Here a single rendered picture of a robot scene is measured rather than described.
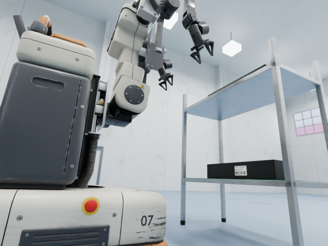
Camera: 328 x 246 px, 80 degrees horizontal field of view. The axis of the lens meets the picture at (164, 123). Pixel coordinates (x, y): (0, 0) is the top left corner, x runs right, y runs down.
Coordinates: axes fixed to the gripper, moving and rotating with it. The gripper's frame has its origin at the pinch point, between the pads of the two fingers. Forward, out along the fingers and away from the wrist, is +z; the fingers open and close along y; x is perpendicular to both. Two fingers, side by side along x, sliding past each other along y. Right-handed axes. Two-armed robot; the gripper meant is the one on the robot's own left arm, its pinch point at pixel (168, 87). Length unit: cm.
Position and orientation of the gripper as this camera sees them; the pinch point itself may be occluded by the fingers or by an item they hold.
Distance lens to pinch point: 150.2
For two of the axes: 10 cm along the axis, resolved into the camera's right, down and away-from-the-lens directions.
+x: -8.3, 3.1, -4.7
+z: 3.8, 9.2, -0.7
